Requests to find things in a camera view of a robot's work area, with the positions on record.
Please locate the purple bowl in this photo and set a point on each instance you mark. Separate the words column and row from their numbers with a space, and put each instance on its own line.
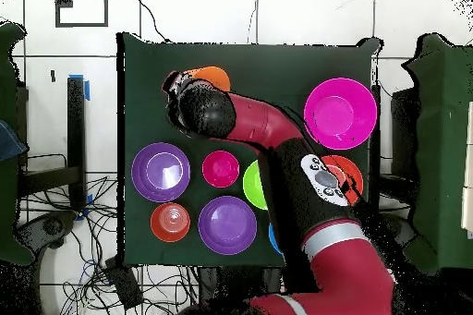
column 160, row 172
column 227, row 226

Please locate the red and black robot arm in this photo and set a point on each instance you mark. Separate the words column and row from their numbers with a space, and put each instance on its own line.
column 351, row 274

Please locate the dark green tablecloth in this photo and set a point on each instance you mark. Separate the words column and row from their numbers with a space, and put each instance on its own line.
column 147, row 115

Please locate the blue tape strip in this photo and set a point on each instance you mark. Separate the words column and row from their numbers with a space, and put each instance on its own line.
column 87, row 91

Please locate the small crimson bowl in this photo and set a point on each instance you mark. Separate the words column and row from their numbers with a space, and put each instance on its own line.
column 220, row 169

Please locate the black bench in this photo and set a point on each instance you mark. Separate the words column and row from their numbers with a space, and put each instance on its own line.
column 75, row 126

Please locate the green bowl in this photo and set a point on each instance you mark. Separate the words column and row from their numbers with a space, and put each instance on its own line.
column 253, row 185

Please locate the small red-orange bowl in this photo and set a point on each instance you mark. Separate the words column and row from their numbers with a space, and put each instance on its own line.
column 170, row 222

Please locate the pink bowl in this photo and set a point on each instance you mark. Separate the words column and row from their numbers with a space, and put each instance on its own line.
column 340, row 113

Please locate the blue bowl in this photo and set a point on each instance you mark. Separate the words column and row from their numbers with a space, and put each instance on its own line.
column 274, row 237

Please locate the large red-orange bowl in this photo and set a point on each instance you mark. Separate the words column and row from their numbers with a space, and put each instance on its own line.
column 353, row 174

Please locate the green cloth side table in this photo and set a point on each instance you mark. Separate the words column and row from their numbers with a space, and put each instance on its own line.
column 436, row 145
column 7, row 200

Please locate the black power brick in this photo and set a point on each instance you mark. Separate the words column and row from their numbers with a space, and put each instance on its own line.
column 123, row 285

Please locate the white box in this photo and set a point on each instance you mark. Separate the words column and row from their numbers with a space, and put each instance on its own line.
column 468, row 200

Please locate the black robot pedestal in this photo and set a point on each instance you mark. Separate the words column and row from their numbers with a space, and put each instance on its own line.
column 207, row 285

